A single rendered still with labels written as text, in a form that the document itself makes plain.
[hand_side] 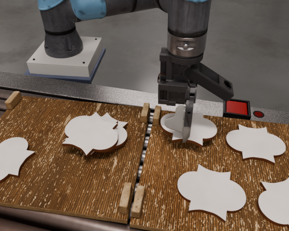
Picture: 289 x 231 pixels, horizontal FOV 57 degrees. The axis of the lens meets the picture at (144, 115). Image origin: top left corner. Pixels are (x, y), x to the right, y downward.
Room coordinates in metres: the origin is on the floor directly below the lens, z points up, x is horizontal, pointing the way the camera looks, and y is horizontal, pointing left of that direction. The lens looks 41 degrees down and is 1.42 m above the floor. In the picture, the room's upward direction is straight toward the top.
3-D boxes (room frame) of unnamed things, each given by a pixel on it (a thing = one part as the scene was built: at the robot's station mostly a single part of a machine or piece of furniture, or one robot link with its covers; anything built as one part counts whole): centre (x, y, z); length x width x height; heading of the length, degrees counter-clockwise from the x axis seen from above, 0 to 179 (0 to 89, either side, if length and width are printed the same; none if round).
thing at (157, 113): (0.55, -0.03, 0.95); 0.06 x 0.02 x 0.03; 170
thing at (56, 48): (1.00, 0.32, 0.97); 0.15 x 0.15 x 0.10
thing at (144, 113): (0.57, 0.00, 0.95); 0.06 x 0.02 x 0.03; 172
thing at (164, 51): (0.49, -0.08, 1.11); 0.09 x 0.08 x 0.12; 80
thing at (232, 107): (0.61, -0.27, 0.92); 0.06 x 0.06 x 0.01; 76
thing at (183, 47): (0.49, -0.08, 1.19); 0.08 x 0.08 x 0.05
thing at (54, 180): (0.46, 0.21, 0.93); 0.41 x 0.35 x 0.02; 82
